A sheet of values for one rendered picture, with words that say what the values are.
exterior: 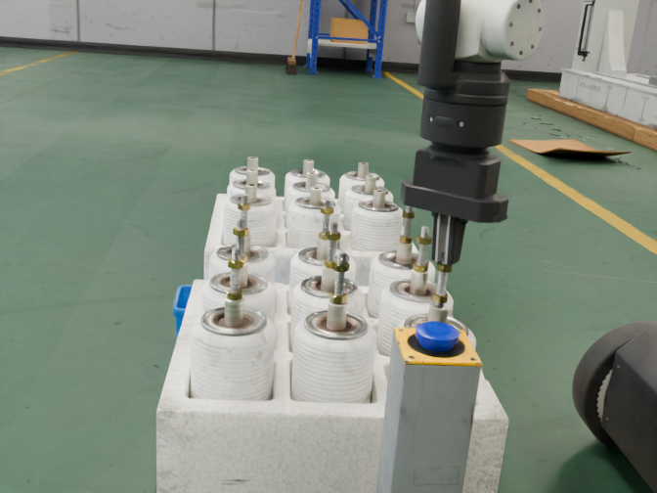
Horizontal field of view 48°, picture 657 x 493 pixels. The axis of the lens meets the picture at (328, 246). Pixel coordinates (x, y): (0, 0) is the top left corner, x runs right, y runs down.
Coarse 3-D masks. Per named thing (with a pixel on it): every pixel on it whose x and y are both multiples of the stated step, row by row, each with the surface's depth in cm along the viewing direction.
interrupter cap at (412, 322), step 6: (408, 318) 89; (414, 318) 89; (420, 318) 89; (426, 318) 89; (450, 318) 90; (408, 324) 88; (414, 324) 88; (450, 324) 89; (456, 324) 88; (462, 324) 88
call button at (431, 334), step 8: (416, 328) 68; (424, 328) 68; (432, 328) 68; (440, 328) 68; (448, 328) 69; (416, 336) 68; (424, 336) 67; (432, 336) 67; (440, 336) 67; (448, 336) 67; (456, 336) 67; (424, 344) 68; (432, 344) 67; (440, 344) 67; (448, 344) 67
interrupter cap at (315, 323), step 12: (324, 312) 89; (348, 312) 89; (312, 324) 86; (324, 324) 87; (348, 324) 87; (360, 324) 86; (324, 336) 83; (336, 336) 83; (348, 336) 83; (360, 336) 84
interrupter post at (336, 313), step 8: (328, 304) 85; (336, 304) 85; (344, 304) 85; (328, 312) 85; (336, 312) 85; (344, 312) 85; (328, 320) 85; (336, 320) 85; (344, 320) 85; (336, 328) 85; (344, 328) 86
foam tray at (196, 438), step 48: (192, 288) 113; (288, 288) 116; (288, 336) 104; (288, 384) 87; (384, 384) 88; (480, 384) 90; (192, 432) 81; (240, 432) 81; (288, 432) 82; (336, 432) 82; (480, 432) 83; (192, 480) 83; (240, 480) 83; (288, 480) 84; (336, 480) 84; (480, 480) 85
